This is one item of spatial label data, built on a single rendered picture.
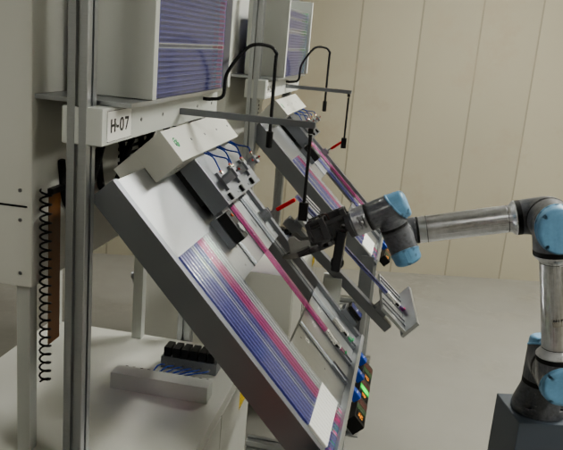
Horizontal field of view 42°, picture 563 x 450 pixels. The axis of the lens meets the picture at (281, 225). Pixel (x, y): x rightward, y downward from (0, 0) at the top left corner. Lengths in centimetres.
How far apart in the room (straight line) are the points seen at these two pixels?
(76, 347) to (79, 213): 27
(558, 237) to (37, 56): 127
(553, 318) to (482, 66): 332
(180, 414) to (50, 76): 86
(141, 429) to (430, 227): 92
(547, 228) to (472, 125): 329
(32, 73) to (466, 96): 398
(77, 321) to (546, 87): 428
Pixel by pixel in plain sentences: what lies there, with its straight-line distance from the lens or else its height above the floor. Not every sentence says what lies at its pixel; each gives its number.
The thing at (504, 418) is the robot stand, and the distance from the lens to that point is 230.
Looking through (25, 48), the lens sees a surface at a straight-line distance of 147.
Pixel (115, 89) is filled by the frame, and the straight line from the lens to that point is 151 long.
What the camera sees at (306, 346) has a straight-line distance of 175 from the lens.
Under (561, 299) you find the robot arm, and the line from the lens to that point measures 200.
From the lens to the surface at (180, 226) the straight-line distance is 155.
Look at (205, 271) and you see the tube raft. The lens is 149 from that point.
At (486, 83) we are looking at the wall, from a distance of 517.
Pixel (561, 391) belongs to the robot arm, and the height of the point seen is 71.
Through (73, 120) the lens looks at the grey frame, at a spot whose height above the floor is 135.
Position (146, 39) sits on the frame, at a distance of 148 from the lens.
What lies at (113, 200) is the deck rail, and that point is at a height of 120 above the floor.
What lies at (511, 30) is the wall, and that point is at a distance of 521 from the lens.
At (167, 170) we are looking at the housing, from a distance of 158.
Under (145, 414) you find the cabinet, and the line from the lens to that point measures 185.
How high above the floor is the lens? 152
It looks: 14 degrees down
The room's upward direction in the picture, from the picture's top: 5 degrees clockwise
